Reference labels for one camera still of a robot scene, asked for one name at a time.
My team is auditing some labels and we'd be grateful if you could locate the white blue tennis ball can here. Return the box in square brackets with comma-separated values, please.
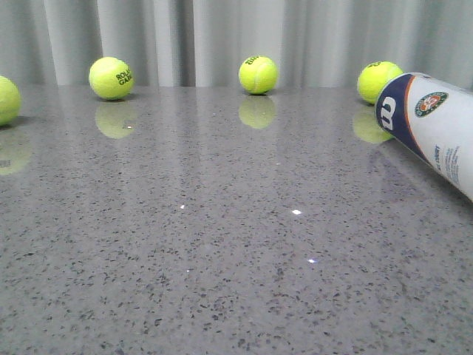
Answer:
[375, 72, 472, 199]

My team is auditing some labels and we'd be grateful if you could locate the middle tennis ball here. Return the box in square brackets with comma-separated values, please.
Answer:
[239, 55, 278, 95]

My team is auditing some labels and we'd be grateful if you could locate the tennis ball with Roland Garros text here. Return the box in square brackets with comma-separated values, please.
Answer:
[89, 57, 135, 101]

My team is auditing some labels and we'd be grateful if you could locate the right tennis ball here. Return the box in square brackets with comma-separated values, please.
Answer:
[357, 61, 404, 104]

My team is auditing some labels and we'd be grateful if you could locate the tennis ball far left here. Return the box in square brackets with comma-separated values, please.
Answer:
[0, 76, 21, 126]

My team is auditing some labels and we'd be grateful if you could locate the grey pleated curtain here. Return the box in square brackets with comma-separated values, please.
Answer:
[1, 1, 472, 88]

